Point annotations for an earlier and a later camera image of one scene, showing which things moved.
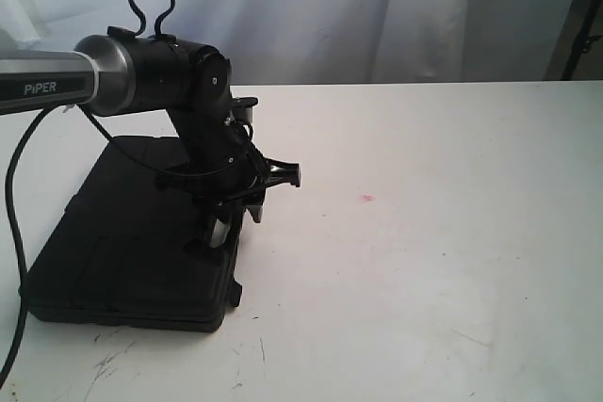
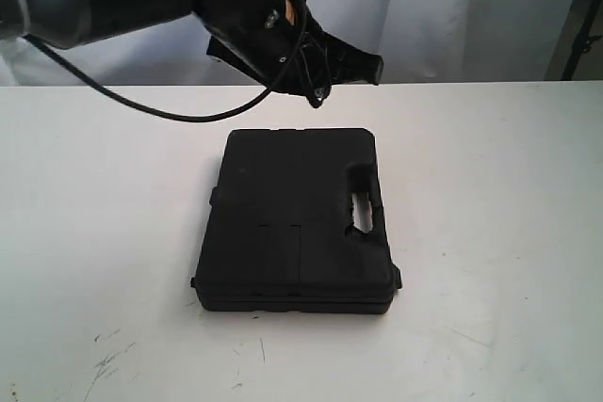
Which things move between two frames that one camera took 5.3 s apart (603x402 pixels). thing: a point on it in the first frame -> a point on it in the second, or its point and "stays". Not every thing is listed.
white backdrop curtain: x=300 y=17 stays
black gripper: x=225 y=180 -> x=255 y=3
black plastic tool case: x=120 y=258 -> x=298 y=223
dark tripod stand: x=592 y=3 stays
